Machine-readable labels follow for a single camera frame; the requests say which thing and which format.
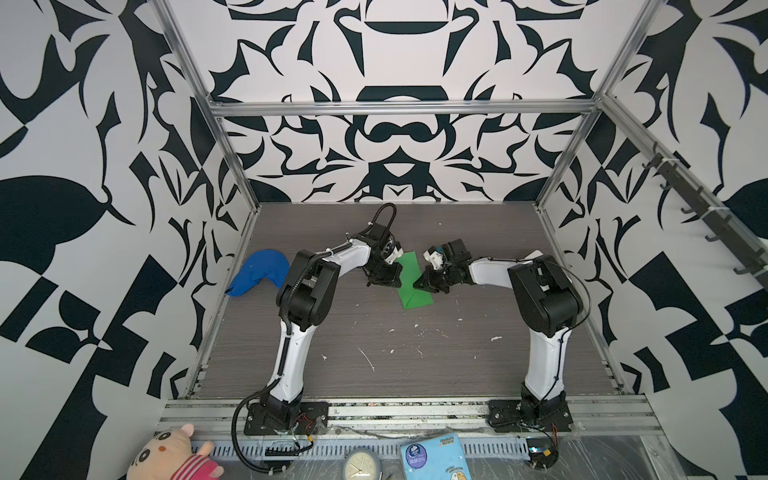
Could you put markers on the green square paper sheet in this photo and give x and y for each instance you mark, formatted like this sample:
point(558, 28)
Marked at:
point(409, 296)

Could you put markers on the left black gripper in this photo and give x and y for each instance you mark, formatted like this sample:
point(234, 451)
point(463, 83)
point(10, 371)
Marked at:
point(397, 270)

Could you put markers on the plush toy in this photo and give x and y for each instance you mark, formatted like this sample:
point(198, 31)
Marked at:
point(169, 455)

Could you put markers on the blue cloth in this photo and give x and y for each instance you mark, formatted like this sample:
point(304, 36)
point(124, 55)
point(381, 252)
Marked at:
point(267, 264)

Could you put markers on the round clock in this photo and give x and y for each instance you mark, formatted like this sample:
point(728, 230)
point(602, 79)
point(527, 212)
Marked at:
point(362, 464)

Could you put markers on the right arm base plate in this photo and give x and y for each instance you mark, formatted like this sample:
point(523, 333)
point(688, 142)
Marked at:
point(529, 414)

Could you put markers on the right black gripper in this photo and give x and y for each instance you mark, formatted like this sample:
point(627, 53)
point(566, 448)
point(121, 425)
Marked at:
point(429, 283)

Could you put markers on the small electronics board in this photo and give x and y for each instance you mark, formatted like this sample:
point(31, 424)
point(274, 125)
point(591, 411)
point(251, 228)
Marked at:
point(543, 453)

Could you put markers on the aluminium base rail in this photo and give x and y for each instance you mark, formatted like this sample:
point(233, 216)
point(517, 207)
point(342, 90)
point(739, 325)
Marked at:
point(591, 414)

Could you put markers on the white box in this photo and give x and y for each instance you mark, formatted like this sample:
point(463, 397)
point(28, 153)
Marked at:
point(533, 255)

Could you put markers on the blue booklet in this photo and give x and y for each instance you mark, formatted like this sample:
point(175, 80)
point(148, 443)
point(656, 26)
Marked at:
point(439, 458)

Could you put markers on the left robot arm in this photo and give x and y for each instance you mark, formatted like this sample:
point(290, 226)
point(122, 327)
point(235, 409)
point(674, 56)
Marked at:
point(305, 300)

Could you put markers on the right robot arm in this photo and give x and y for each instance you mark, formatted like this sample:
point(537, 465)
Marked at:
point(548, 303)

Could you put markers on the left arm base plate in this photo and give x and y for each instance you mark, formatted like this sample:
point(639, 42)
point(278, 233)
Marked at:
point(272, 418)

